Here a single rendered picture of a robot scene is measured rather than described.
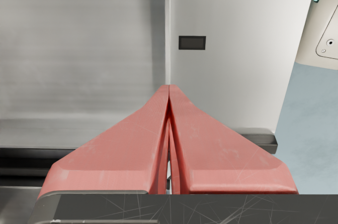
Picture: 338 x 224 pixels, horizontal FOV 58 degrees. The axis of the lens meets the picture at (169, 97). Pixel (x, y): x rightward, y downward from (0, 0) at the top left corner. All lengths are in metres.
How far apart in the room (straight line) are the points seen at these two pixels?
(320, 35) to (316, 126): 0.73
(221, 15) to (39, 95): 0.24
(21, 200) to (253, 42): 0.45
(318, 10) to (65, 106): 0.84
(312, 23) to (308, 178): 1.15
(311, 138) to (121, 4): 1.54
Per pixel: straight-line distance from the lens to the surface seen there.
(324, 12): 1.07
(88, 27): 0.34
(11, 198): 0.59
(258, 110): 0.40
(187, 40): 0.34
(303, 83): 1.53
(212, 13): 0.33
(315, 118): 1.69
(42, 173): 0.49
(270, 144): 0.42
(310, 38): 1.09
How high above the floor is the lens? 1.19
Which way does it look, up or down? 54 degrees down
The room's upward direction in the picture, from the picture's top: 177 degrees counter-clockwise
